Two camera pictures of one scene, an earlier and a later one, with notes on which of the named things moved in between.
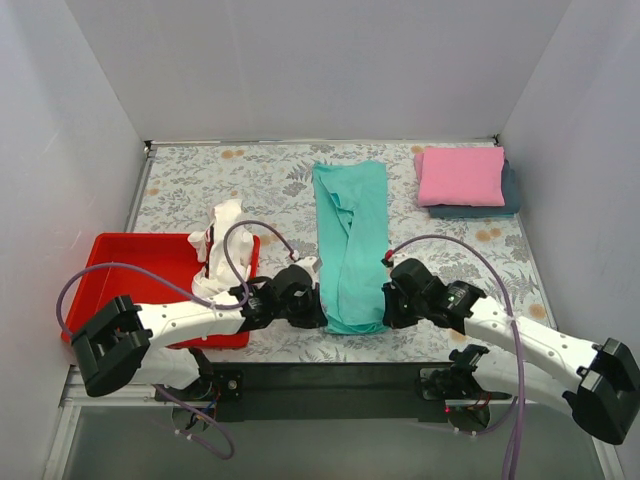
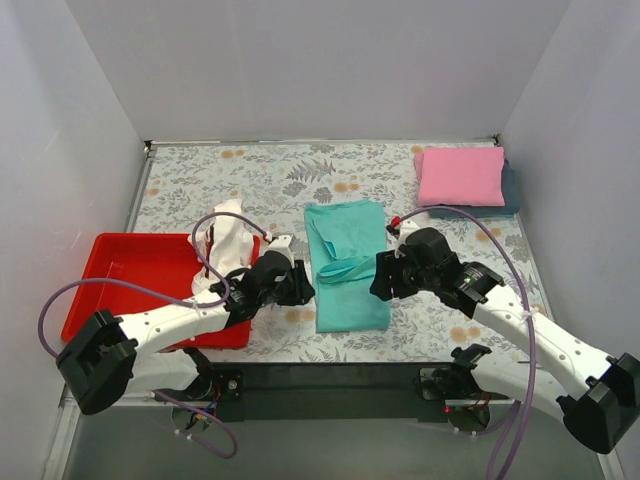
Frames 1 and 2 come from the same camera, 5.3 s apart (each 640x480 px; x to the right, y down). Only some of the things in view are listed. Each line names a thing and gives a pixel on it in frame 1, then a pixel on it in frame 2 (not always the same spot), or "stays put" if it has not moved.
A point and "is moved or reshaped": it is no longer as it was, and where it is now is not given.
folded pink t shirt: x=460 y=176 stays put
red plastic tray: x=171 y=255 stays put
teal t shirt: x=351 y=214 is moved or reshaped
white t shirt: x=217 y=282 stays put
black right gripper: x=392 y=307 to x=395 y=275
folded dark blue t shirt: x=509 y=209 stays put
